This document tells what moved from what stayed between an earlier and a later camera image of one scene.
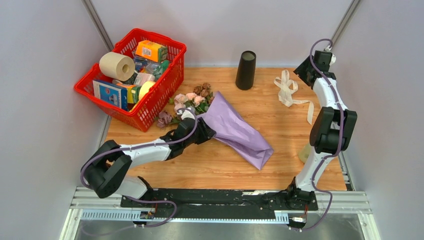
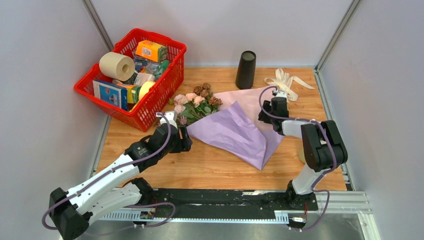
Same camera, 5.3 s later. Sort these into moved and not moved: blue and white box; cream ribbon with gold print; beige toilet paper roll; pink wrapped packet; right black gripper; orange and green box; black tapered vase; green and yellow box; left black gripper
Moved: left black gripper; cream ribbon with gold print; right black gripper
Not moved: pink wrapped packet; beige toilet paper roll; green and yellow box; orange and green box; black tapered vase; blue and white box
